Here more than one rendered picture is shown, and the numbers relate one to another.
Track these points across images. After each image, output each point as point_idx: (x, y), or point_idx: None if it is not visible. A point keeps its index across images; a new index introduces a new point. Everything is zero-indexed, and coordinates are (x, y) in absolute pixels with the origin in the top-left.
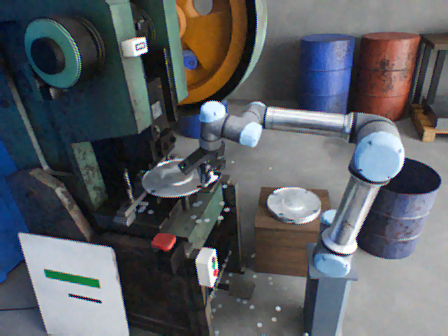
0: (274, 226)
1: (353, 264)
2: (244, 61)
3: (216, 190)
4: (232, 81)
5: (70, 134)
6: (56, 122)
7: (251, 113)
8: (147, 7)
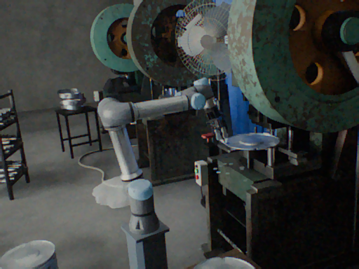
0: (219, 256)
1: (127, 230)
2: (275, 89)
3: (246, 177)
4: (289, 111)
5: None
6: None
7: (188, 92)
8: None
